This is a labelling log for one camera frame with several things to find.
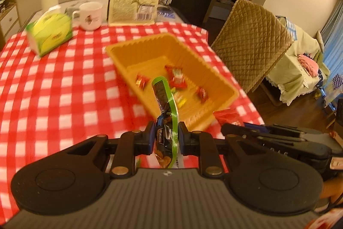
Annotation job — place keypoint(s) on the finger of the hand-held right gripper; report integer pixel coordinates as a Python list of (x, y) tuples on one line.
[(235, 131), (257, 126)]

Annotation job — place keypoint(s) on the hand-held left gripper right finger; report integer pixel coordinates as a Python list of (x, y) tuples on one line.
[(182, 137)]

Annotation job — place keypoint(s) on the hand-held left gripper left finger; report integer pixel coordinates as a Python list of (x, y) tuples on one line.
[(150, 136)]

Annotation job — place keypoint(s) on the plain red snack packet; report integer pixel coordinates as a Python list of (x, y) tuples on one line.
[(227, 116)]

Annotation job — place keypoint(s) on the small yellow candy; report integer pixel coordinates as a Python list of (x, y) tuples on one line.
[(180, 101)]

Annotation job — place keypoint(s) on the long green black snack packet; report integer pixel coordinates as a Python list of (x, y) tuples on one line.
[(162, 94)]

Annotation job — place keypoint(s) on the red gold candy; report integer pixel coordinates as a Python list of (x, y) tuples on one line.
[(201, 94), (141, 81)]

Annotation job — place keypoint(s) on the red white candy packet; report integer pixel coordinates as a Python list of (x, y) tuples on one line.
[(175, 77)]

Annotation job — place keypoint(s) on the orange plastic tray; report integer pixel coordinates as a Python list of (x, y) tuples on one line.
[(150, 57)]

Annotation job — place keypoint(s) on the person's right forearm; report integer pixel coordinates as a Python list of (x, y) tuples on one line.
[(333, 190)]

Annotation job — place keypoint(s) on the sofa with green cover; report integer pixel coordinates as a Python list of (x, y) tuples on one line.
[(289, 76)]

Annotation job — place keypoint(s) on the pink cloth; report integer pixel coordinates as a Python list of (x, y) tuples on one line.
[(308, 64)]

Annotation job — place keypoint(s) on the chair with quilted cover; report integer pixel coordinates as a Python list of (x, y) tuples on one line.
[(249, 41)]

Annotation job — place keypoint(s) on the red checked tablecloth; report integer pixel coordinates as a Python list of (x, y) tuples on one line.
[(53, 111)]

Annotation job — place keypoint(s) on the blue checked cloth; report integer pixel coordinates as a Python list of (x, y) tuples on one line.
[(292, 30)]

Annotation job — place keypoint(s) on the blue curtain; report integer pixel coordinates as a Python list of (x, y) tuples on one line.
[(335, 30)]

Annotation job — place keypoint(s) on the white mug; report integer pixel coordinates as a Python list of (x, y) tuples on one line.
[(89, 17)]

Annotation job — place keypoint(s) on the green tissue pack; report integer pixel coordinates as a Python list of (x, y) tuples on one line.
[(49, 30)]

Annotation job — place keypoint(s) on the wooden sideboard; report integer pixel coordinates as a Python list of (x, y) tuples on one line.
[(9, 17)]

